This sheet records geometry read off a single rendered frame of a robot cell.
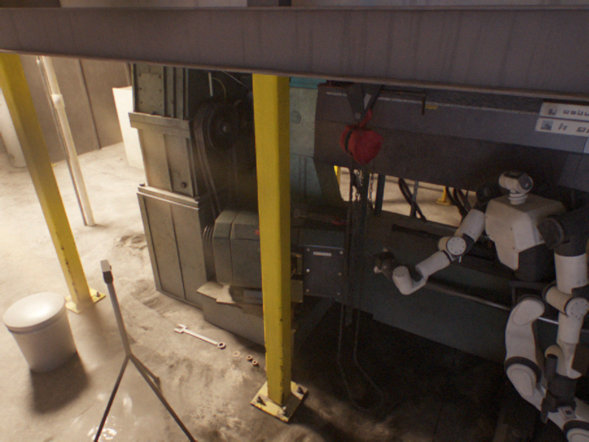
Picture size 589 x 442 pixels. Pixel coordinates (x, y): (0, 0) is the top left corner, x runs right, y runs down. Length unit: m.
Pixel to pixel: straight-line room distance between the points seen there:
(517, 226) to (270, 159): 0.93
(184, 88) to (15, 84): 0.92
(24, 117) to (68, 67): 3.83
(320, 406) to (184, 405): 0.73
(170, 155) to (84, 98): 4.19
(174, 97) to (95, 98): 4.41
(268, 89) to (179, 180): 1.29
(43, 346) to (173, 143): 1.37
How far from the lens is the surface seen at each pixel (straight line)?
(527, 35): 1.24
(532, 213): 1.64
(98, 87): 6.81
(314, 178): 2.62
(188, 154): 2.43
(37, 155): 2.83
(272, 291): 1.81
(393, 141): 2.31
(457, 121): 2.23
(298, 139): 2.59
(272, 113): 1.45
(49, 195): 2.90
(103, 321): 3.09
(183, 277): 2.92
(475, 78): 1.26
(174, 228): 2.72
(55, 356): 2.81
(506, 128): 2.21
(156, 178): 2.73
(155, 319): 2.98
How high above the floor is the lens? 1.88
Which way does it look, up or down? 28 degrees down
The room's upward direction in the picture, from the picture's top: straight up
